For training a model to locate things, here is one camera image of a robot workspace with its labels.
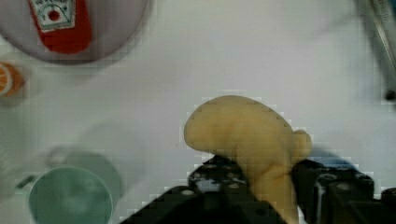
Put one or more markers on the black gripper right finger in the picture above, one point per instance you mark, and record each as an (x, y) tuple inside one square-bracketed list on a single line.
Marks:
[(340, 194)]

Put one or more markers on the yellow plush banana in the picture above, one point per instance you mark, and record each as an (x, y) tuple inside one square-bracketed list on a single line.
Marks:
[(259, 140)]

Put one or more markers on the red plush ketchup bottle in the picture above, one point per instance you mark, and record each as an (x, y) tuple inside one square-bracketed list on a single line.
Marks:
[(63, 26)]

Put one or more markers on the green mug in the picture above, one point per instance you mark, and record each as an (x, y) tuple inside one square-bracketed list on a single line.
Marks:
[(71, 186)]

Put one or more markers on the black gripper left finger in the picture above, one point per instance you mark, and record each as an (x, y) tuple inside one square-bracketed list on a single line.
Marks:
[(218, 175)]

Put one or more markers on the orange slice toy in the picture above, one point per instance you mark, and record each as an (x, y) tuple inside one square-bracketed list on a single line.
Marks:
[(11, 80)]

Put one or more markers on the grey round plate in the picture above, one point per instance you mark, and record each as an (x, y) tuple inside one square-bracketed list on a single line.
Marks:
[(113, 23)]

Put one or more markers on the blue bowl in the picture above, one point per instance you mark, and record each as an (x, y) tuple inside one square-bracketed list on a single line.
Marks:
[(329, 159)]

